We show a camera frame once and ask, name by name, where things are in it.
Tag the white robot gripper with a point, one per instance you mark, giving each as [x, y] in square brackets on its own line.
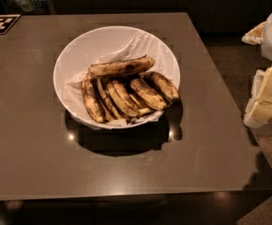
[259, 109]

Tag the spotted ripe banana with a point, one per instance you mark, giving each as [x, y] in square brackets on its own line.
[121, 68]

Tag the rightmost spotted banana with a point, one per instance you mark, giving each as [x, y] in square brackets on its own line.
[162, 84]

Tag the right centre spotted banana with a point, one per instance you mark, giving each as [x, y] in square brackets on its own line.
[150, 96]

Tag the middle spotted banana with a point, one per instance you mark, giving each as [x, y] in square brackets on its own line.
[121, 98]

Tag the white ceramic bowl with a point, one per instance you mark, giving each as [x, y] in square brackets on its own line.
[86, 50]

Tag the leftmost spotted banana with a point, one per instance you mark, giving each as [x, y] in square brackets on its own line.
[91, 101]

